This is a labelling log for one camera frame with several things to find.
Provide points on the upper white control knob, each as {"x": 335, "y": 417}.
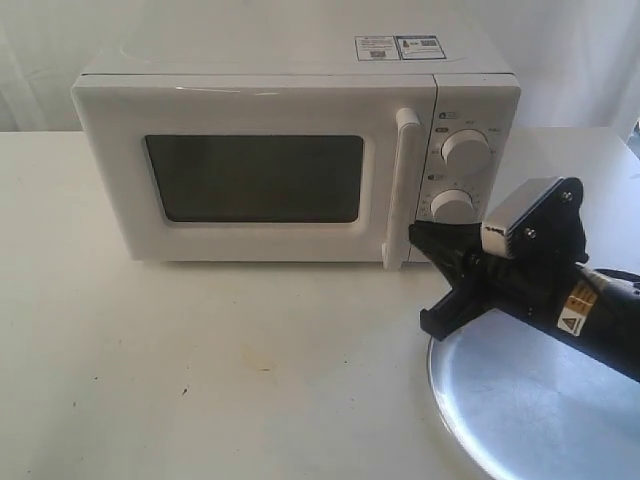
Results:
{"x": 466, "y": 152}

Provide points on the white control knob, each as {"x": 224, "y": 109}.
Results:
{"x": 453, "y": 206}
{"x": 466, "y": 152}

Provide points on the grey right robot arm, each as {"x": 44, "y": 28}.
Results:
{"x": 599, "y": 321}

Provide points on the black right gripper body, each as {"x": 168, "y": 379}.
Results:
{"x": 528, "y": 290}

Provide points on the blue label sticker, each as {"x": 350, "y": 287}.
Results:
{"x": 419, "y": 47}

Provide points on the white backdrop curtain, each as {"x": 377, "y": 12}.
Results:
{"x": 577, "y": 61}

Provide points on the white microwave door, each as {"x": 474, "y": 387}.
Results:
{"x": 261, "y": 169}

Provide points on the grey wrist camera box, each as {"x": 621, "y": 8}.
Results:
{"x": 525, "y": 215}

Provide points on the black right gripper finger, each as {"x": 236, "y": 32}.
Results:
{"x": 432, "y": 237}
{"x": 450, "y": 265}

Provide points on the white label sticker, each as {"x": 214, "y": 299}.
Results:
{"x": 376, "y": 48}

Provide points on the white microwave oven body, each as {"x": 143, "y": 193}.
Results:
{"x": 475, "y": 90}

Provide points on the round steel tray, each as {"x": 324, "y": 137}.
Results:
{"x": 523, "y": 405}

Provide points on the lower white control knob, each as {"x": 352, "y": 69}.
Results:
{"x": 453, "y": 206}

